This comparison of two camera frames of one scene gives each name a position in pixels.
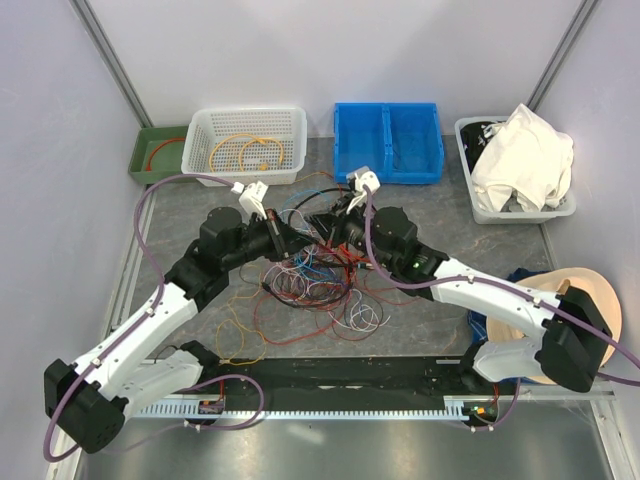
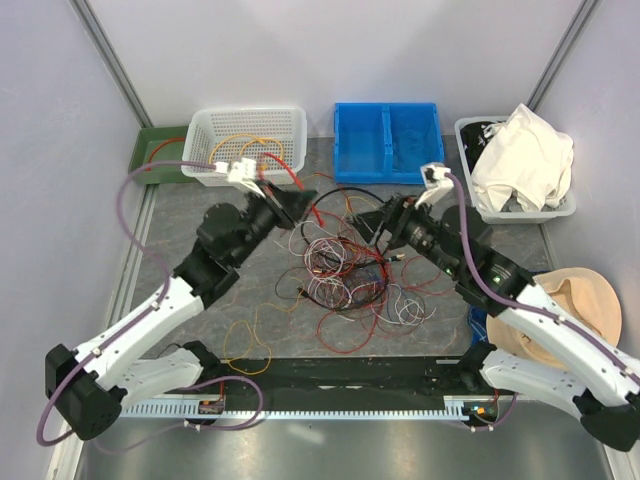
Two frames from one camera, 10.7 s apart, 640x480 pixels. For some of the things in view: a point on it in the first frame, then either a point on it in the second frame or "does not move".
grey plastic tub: (507, 215) does not move
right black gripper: (331, 225) -> (396, 214)
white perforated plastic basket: (254, 146) does not move
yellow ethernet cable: (259, 139) does not move
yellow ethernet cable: (229, 138) does not move
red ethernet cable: (351, 258) -> (296, 178)
